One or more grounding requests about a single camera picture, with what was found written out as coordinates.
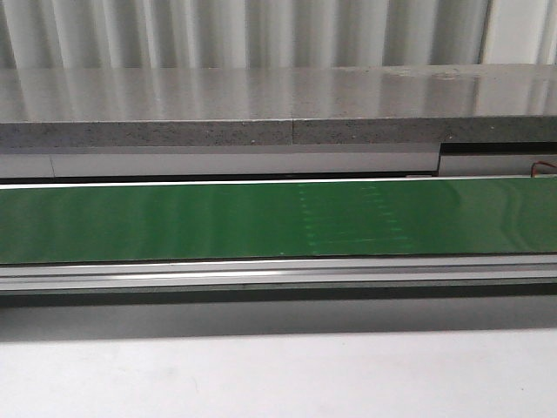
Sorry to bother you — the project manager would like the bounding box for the grey stone countertop slab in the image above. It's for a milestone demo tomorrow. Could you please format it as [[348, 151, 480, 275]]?
[[1, 64, 556, 149]]

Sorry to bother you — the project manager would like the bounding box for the green conveyor belt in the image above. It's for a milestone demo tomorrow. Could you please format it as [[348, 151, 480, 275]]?
[[1, 177, 556, 265]]

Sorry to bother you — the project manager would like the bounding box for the white corrugated curtain backdrop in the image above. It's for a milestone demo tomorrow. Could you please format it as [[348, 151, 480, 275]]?
[[1, 0, 556, 69]]

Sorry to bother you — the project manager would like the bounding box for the white rear conveyor frame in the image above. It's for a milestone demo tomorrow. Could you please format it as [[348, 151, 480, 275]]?
[[1, 142, 556, 180]]

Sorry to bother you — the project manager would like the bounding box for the aluminium front conveyor rail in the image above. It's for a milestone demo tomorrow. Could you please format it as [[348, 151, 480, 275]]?
[[1, 254, 556, 291]]

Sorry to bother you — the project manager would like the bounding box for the red thin wire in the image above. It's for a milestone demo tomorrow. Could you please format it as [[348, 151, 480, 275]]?
[[528, 160, 557, 179]]

